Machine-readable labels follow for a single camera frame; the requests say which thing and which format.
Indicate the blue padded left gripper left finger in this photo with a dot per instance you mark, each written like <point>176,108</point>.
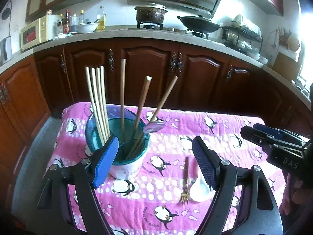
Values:
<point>102,160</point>

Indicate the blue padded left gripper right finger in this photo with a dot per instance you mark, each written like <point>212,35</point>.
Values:
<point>208,161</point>

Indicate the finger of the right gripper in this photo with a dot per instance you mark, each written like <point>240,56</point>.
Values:
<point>267,142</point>
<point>281,134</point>

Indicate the light bamboo chopstick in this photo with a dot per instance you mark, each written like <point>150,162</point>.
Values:
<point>94,107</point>
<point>103,99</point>

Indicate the white ceramic spoon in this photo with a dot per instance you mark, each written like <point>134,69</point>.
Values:
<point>200,191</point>

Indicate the gold fork wooden handle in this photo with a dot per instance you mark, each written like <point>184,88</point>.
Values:
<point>184,197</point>

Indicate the brown wooden chopstick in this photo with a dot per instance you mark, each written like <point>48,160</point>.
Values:
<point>122,96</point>
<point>146,85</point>

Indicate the brown lower kitchen cabinets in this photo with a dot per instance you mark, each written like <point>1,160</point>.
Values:
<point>43,82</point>

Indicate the grey kitchen countertop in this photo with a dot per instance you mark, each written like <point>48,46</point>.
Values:
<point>159,35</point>

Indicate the person right hand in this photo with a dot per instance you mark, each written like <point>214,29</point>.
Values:
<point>295,192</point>

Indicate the white teal utensil holder cup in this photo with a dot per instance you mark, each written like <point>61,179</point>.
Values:
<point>130,156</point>

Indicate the pink penguin table cloth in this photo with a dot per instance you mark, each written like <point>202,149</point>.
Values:
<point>150,203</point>

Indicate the light bamboo chopstick in cup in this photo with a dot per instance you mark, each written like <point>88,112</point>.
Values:
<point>103,99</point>

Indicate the brown wooden chopstick in cup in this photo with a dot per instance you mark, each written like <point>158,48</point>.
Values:
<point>122,96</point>

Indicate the black dish rack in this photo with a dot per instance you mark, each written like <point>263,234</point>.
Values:
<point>242,39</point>

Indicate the black wok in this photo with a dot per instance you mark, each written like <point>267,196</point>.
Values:
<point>198,24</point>

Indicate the white bowl on counter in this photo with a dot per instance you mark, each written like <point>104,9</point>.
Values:
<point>86,28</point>

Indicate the yellow oil bottle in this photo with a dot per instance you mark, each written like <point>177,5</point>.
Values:
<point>101,19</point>

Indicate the dark sauce bottle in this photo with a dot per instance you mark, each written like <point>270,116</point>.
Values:
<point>66,23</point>

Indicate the cream microwave oven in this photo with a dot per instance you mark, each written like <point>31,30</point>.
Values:
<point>41,30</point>

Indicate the dark cooking pot with lid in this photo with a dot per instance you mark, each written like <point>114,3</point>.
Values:
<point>151,13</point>

